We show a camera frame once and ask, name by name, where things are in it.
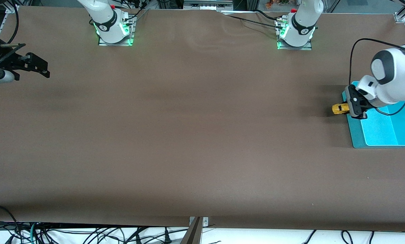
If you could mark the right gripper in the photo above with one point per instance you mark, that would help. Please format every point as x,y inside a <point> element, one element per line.
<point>6,61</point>

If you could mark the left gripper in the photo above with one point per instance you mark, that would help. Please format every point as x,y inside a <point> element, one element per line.
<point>355,101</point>

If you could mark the yellow toy beetle car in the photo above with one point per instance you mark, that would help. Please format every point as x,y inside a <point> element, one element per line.
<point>338,109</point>

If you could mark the teal plastic bin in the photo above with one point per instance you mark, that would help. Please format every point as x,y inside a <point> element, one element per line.
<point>382,132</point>

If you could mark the aluminium corner profile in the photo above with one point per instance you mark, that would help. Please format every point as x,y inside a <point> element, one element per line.
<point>399,17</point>

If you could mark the orange background object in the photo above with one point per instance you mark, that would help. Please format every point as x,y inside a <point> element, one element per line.
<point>269,4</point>

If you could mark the brown table cover sheet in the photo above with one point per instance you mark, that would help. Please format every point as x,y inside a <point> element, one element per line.
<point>202,152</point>

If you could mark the grey background device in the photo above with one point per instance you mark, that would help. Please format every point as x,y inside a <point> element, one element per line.
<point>207,5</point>

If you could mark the dark metal bar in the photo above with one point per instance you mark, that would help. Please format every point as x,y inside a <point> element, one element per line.
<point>192,235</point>

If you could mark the aluminium table frame rail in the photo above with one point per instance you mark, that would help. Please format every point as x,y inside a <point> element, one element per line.
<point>2,25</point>

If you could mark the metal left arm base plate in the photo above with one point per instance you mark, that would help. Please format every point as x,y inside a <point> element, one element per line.
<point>309,47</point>

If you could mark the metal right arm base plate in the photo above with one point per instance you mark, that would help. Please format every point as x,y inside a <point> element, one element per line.
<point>132,37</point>

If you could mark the metal table edge bracket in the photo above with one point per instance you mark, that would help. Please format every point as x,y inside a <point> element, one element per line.
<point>206,222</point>

